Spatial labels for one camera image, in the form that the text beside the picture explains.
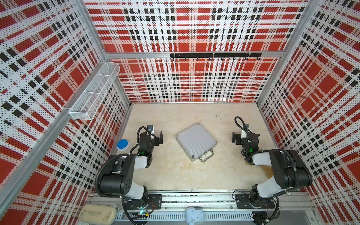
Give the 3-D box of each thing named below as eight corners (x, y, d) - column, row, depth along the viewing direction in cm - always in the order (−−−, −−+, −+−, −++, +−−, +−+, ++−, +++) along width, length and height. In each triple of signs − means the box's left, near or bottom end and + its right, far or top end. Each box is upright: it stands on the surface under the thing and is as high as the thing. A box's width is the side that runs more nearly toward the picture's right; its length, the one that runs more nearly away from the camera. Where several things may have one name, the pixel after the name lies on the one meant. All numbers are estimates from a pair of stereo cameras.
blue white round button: (117, 152, 97) (114, 148, 93) (121, 142, 102) (118, 139, 98) (128, 152, 97) (125, 148, 93) (131, 142, 102) (129, 138, 98)
